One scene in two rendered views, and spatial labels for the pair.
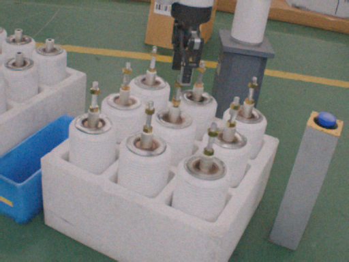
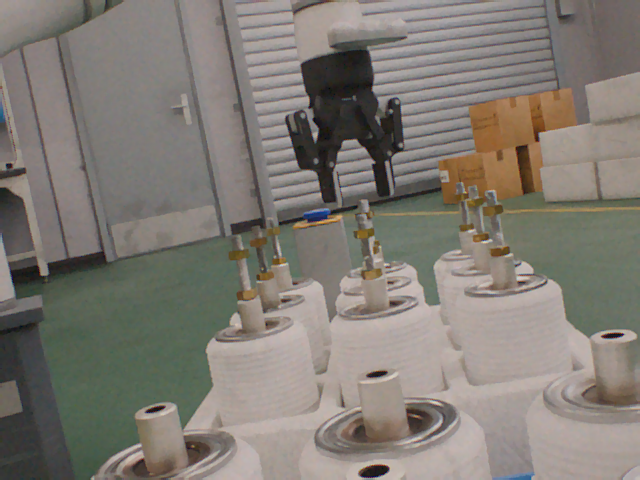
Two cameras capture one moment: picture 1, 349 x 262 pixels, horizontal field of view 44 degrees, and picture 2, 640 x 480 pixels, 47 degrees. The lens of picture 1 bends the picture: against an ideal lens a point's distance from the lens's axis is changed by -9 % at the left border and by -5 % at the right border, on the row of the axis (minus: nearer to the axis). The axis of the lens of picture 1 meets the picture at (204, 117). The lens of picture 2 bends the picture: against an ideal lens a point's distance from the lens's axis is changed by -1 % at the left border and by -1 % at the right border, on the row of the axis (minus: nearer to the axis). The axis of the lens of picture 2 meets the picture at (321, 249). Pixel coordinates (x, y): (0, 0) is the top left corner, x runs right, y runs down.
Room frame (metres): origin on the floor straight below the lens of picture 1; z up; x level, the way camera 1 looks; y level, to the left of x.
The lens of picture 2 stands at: (1.04, 0.83, 0.39)
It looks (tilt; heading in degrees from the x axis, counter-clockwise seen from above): 6 degrees down; 258
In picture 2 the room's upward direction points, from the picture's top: 11 degrees counter-clockwise
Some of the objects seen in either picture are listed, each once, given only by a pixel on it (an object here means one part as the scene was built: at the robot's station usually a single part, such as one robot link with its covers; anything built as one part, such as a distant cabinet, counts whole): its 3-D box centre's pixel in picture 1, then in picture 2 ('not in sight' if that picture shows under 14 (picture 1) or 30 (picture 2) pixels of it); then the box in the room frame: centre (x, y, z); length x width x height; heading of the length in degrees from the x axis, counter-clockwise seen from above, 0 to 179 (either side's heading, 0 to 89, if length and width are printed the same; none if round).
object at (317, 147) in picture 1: (304, 185); (337, 324); (0.81, -0.24, 0.16); 0.07 x 0.07 x 0.31; 73
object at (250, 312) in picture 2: (150, 77); (251, 316); (0.97, 0.14, 0.26); 0.02 x 0.02 x 0.03
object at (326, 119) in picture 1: (326, 120); (317, 217); (0.81, -0.24, 0.32); 0.04 x 0.04 x 0.02
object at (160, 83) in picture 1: (150, 82); (254, 330); (0.97, 0.14, 0.25); 0.08 x 0.08 x 0.01
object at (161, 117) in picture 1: (173, 119); (377, 287); (0.82, 0.06, 0.25); 0.08 x 0.08 x 0.01
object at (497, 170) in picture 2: not in sight; (489, 175); (-1.03, -3.46, 0.15); 0.30 x 0.24 x 0.30; 97
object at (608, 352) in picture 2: not in sight; (617, 367); (0.84, 0.51, 0.26); 0.02 x 0.02 x 0.03
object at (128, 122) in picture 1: (120, 138); (395, 402); (0.86, 0.17, 0.16); 0.10 x 0.10 x 0.18
